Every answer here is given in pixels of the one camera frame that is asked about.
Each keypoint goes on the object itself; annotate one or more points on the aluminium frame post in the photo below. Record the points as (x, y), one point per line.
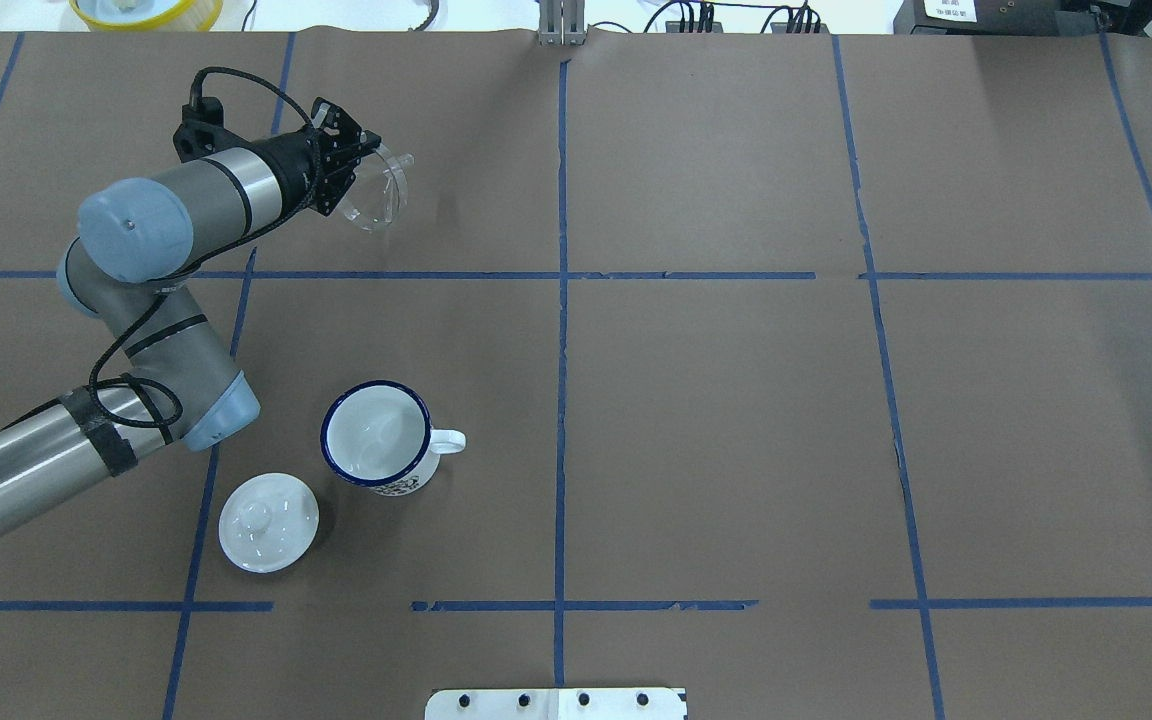
(562, 23)

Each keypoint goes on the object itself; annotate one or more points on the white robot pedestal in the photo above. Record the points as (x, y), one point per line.
(559, 703)

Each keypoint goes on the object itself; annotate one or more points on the white round lid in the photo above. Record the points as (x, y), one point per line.
(268, 523)

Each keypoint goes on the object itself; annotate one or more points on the white enamel mug blue rim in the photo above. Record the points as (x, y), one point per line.
(380, 436)

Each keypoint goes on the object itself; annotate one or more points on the black computer box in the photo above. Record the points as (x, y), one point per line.
(1024, 18)

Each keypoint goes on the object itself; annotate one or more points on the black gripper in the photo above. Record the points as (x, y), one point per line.
(293, 167)

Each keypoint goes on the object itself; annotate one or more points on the yellow rimmed bowl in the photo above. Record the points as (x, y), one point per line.
(148, 16)

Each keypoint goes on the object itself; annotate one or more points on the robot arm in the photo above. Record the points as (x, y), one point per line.
(167, 378)

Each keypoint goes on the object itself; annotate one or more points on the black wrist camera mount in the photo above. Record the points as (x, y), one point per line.
(201, 131)

